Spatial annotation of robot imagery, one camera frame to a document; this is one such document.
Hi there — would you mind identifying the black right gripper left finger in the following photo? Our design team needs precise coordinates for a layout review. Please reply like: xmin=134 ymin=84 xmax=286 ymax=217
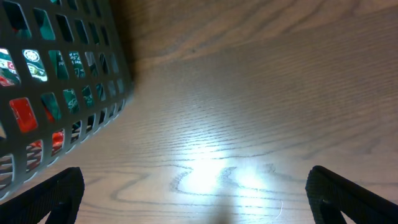
xmin=1 ymin=167 xmax=85 ymax=224

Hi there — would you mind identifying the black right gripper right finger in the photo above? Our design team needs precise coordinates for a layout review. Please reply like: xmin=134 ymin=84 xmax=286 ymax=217
xmin=305 ymin=166 xmax=397 ymax=224

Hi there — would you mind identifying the grey plastic slotted basket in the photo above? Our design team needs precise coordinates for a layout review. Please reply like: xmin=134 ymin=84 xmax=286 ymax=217
xmin=0 ymin=0 xmax=135 ymax=202

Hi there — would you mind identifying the green red coffee sachet bag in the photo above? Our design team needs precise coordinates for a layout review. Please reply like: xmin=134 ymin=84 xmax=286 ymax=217
xmin=0 ymin=6 xmax=125 ymax=156

